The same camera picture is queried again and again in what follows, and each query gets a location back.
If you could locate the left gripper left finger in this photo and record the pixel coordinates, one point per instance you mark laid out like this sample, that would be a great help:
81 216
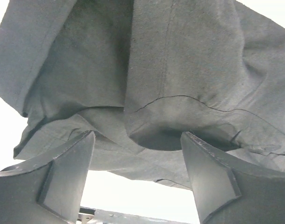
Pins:
48 188

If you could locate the black long sleeve shirt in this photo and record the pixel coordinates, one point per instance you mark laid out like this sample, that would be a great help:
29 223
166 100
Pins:
139 73

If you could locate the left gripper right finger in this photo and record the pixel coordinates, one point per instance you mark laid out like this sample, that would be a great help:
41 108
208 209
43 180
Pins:
228 190

